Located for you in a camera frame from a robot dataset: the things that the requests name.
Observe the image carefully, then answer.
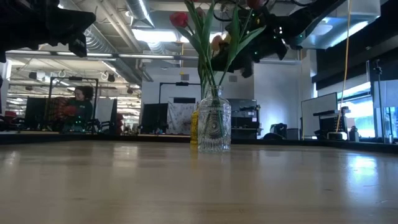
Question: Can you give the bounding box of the black desk device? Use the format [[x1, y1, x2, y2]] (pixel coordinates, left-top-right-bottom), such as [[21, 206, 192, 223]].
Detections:
[[313, 106, 351, 141]]

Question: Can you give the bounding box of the clear glass vase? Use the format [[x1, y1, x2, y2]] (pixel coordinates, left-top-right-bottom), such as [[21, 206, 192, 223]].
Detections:
[[197, 85, 232, 153]]

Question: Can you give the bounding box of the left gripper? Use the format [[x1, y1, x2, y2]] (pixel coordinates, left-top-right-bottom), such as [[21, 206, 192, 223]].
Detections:
[[0, 0, 96, 63]]

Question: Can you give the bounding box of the person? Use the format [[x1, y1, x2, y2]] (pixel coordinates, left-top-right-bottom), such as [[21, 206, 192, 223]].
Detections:
[[63, 85, 95, 131]]

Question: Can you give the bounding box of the silver ventilation duct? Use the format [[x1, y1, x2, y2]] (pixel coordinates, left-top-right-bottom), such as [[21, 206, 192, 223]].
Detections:
[[124, 0, 156, 29]]

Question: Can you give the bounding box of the white patterned cloth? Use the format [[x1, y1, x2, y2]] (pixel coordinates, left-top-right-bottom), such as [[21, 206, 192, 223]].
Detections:
[[167, 101, 197, 135]]

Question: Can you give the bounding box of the black bag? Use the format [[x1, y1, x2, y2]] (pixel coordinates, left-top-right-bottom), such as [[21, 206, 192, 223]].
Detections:
[[263, 123, 289, 140]]

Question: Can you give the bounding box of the whiteboard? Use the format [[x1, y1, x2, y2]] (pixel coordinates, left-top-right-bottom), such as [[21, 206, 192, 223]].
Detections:
[[300, 91, 338, 138]]

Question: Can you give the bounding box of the black tripod stand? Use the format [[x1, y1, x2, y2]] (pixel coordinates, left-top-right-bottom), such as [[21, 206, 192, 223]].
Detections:
[[373, 58, 387, 144]]

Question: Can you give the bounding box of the yellow hanging cable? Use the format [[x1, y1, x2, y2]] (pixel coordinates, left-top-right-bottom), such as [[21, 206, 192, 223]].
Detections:
[[335, 0, 351, 133]]

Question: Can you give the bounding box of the grey bottle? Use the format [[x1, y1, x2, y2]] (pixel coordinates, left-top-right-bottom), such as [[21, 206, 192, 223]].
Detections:
[[348, 126, 360, 142]]

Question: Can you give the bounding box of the amber glass vase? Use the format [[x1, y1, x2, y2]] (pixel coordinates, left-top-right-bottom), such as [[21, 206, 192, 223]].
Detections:
[[190, 109, 200, 146]]

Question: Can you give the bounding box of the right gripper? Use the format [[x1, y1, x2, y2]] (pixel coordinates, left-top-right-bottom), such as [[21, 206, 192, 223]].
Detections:
[[211, 6, 289, 78]]

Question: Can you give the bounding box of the white partition panel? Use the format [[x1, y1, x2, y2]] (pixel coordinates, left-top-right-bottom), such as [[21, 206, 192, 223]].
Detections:
[[95, 98, 118, 133]]

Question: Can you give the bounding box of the black shelf unit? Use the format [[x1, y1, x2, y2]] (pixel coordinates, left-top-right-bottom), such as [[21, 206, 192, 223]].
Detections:
[[226, 98, 261, 139]]

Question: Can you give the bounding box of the dark red tulip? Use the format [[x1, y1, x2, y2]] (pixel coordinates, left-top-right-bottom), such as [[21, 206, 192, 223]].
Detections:
[[217, 0, 267, 88]]

